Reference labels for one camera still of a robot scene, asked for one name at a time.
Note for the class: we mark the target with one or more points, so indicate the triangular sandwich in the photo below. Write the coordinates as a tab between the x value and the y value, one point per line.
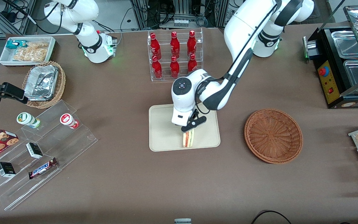
188	140

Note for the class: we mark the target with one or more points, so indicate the clear bag of crackers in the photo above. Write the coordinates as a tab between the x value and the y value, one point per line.
33	52

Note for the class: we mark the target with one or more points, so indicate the green lid yogurt cup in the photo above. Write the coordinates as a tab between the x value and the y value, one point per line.
26	119

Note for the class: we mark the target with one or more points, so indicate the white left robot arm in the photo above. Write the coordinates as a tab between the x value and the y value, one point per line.
238	34

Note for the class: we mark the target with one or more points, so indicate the teal snack packet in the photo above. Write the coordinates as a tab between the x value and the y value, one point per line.
13	44

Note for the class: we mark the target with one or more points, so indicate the black hot food display case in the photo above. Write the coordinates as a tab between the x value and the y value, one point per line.
329	84

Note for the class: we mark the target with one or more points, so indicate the white rectangular snack bin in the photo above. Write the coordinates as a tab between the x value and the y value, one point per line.
6	57

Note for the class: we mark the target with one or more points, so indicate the light oval wicker basket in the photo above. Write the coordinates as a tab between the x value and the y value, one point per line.
61	81

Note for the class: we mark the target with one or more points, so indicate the red cola bottle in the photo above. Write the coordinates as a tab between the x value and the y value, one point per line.
192	63
174	68
155	46
157	69
175	45
191	44

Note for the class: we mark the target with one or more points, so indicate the aluminium frame equipment rack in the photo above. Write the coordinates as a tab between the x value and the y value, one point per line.
182	12

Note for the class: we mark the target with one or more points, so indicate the red lid yogurt cup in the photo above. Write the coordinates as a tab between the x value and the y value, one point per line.
67	120

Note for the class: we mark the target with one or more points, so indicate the clear acrylic stepped display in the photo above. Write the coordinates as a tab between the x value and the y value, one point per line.
70	140

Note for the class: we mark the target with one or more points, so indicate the brown round wicker basket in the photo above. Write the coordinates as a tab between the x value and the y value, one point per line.
273	135

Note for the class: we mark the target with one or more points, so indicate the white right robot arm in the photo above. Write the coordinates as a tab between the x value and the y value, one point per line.
90	46

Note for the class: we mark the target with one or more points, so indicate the Snickers chocolate bar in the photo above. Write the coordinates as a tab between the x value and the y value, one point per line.
42	168

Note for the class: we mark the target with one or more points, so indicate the stacked aluminium foil containers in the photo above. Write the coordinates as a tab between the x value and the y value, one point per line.
40	82

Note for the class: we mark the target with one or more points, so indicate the clear acrylic bottle rack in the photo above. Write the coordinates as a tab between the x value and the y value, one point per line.
182	49

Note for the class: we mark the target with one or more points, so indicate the small grey white device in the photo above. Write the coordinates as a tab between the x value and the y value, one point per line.
182	221

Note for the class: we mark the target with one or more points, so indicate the red emergency stop button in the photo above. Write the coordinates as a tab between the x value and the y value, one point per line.
323	71

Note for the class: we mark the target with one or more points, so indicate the beige plastic tray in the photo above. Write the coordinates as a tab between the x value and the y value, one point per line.
163	133

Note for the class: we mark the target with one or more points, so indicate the small black white box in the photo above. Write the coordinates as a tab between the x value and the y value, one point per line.
34	150

